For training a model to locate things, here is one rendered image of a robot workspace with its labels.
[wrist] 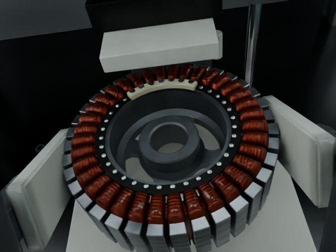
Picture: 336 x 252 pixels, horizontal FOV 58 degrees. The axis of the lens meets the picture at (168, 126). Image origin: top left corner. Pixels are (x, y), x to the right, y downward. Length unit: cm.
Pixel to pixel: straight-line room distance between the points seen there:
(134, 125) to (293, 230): 11
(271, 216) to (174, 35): 12
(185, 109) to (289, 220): 9
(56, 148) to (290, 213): 14
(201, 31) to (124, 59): 4
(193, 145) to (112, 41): 7
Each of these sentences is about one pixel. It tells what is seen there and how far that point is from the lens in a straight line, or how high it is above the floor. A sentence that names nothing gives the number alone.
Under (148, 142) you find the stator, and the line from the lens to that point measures 16.
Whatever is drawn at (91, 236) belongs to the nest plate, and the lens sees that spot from 21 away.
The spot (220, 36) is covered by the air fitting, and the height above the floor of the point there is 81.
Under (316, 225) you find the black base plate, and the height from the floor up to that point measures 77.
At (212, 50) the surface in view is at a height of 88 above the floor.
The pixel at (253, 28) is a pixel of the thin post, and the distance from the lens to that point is 21.
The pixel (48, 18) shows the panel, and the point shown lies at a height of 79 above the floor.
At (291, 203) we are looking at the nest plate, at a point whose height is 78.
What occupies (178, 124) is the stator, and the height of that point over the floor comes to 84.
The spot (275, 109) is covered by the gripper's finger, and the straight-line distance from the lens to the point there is 16.
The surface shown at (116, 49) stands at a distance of 16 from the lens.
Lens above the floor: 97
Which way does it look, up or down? 49 degrees down
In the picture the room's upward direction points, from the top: 11 degrees counter-clockwise
